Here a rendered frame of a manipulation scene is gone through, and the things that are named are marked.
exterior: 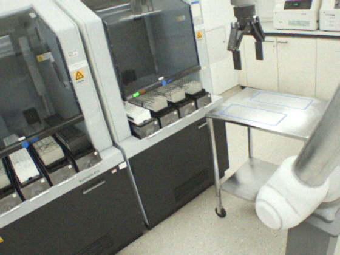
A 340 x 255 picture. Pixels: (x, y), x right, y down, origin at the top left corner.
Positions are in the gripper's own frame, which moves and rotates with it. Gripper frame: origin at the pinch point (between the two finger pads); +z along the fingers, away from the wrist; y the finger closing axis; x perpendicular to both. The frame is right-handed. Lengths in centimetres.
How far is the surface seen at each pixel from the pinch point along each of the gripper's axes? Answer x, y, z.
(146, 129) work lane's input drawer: 66, -12, 42
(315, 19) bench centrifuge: 70, 221, 17
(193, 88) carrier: 73, 35, 35
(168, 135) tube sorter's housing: 66, 2, 53
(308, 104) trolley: 1, 53, 38
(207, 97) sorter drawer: 66, 39, 41
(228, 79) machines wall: 186, 197, 97
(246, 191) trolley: 25, 24, 92
